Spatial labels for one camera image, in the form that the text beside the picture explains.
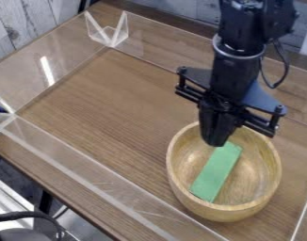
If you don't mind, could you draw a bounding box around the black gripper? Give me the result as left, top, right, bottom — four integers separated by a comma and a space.
175, 35, 287, 146

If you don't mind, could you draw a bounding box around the green rectangular block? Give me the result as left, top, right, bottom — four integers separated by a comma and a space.
189, 142, 243, 202

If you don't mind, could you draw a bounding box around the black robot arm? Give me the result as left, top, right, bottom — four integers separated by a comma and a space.
175, 0, 297, 147

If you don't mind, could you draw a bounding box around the brown wooden bowl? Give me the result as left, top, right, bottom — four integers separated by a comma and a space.
165, 122, 281, 222

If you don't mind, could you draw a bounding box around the black table leg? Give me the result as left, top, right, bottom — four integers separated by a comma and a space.
38, 191, 53, 215

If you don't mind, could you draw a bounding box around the clear acrylic enclosure wall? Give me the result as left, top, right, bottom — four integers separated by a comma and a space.
0, 5, 307, 241

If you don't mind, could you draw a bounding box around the black cable lower left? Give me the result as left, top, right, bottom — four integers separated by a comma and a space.
0, 210, 63, 241

